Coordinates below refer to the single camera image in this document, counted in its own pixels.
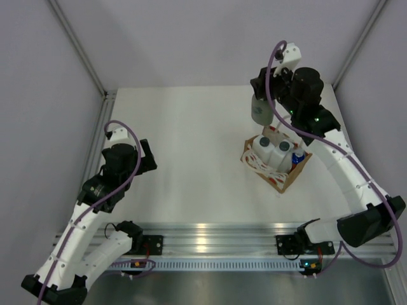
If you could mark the right aluminium frame post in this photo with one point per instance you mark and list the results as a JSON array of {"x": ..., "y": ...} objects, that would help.
[{"x": 361, "y": 38}]

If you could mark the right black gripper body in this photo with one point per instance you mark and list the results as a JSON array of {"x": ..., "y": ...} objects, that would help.
[{"x": 283, "y": 79}]

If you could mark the aluminium frame post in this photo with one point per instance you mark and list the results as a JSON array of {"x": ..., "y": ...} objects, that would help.
[
  {"x": 78, "y": 48},
  {"x": 361, "y": 38}
]

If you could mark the green pump bottle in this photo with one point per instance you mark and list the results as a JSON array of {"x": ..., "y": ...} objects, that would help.
[{"x": 261, "y": 112}]

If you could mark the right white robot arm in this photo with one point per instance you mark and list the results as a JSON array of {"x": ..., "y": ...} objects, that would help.
[{"x": 372, "y": 211}]

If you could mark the patterned canvas bag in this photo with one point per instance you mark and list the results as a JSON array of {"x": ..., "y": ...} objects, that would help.
[{"x": 279, "y": 181}]

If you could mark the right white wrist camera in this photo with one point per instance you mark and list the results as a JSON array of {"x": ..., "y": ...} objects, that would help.
[{"x": 289, "y": 57}]

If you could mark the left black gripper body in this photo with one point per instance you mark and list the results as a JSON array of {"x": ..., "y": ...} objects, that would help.
[{"x": 131, "y": 173}]

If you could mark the white bottle black cap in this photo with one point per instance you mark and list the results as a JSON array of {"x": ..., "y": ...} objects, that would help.
[
  {"x": 263, "y": 148},
  {"x": 281, "y": 157}
]

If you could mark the slotted cable duct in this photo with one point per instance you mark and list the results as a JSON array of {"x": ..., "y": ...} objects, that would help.
[{"x": 282, "y": 265}]

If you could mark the orange bottle blue cap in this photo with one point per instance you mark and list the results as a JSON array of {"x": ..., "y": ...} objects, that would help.
[{"x": 298, "y": 156}]

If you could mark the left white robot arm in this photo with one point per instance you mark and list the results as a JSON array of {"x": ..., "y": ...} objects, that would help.
[{"x": 68, "y": 273}]

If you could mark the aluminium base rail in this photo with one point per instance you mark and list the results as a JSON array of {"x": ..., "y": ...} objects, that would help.
[{"x": 221, "y": 240}]

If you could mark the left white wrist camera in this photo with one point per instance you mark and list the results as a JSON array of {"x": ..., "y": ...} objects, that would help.
[{"x": 118, "y": 135}]

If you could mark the left aluminium frame post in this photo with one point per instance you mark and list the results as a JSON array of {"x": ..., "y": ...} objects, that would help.
[{"x": 78, "y": 48}]

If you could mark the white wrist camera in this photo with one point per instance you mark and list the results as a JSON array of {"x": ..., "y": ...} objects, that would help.
[
  {"x": 118, "y": 135},
  {"x": 289, "y": 57}
]

